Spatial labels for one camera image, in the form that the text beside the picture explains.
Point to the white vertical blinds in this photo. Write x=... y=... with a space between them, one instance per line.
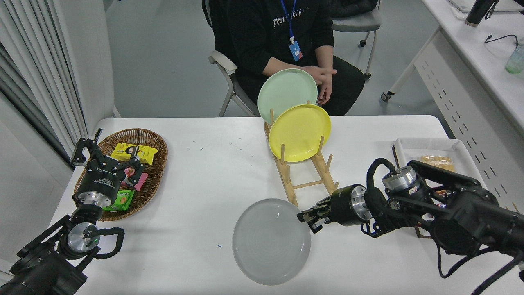
x=24 y=49

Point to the white rectangular tray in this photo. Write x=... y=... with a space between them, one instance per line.
x=430 y=145

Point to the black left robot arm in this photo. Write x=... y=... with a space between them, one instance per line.
x=41 y=266

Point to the black jacket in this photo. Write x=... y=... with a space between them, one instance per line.
x=352 y=6

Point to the red snack bar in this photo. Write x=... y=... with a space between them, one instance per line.
x=441 y=191

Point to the yellow snack packet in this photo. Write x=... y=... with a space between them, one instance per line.
x=120 y=153

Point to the green snack packet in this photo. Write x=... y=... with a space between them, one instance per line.
x=123 y=200

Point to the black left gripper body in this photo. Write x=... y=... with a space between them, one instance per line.
x=100 y=180

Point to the clear green bottle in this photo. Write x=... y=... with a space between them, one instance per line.
x=515 y=61

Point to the white perforated desk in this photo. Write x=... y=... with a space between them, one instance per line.
x=491 y=61

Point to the person's right forearm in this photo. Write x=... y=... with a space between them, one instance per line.
x=274 y=65

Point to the black flask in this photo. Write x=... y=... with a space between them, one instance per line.
x=477 y=10

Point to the person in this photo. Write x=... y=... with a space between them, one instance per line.
x=254 y=32

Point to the pink snack packet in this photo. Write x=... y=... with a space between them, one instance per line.
x=142 y=182

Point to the pale cracker snack packet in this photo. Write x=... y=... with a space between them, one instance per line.
x=440 y=162

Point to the grey wheeled chair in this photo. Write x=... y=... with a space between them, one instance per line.
x=356 y=24

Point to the grey chair with white armrest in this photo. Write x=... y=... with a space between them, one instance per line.
x=223 y=61

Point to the person's right hand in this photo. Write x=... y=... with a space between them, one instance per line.
x=317 y=71

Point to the pale green plate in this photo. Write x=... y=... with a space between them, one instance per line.
x=284 y=90

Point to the person's left hand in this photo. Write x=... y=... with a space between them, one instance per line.
x=325 y=92

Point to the yellow plate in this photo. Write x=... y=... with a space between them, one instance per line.
x=299 y=131

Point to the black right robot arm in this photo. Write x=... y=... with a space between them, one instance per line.
x=462 y=217

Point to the grey plate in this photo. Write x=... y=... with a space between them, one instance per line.
x=270 y=241

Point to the wooden plate rack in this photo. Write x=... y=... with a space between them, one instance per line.
x=313 y=183

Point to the red white snack packet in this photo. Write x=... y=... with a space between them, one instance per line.
x=129 y=172

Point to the brown wicker basket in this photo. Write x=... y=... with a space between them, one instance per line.
x=155 y=176

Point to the person's left forearm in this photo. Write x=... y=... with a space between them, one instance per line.
x=325 y=57

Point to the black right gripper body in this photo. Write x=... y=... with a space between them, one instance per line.
x=339 y=205

